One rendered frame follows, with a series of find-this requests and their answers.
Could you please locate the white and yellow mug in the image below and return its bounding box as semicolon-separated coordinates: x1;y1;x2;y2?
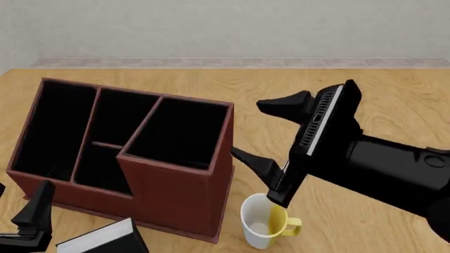
240;193;303;250

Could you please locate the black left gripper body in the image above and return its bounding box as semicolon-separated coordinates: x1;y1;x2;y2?
0;228;54;253

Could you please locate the red-brown desk caddy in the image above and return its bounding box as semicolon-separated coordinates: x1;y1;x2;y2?
6;77;236;244

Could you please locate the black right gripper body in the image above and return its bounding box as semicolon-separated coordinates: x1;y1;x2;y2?
266;79;364;209

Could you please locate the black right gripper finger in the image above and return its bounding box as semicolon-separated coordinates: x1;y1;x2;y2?
229;147;290;191
256;90;314;127

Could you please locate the black book with white pages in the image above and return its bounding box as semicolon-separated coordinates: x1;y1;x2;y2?
56;217;149;253

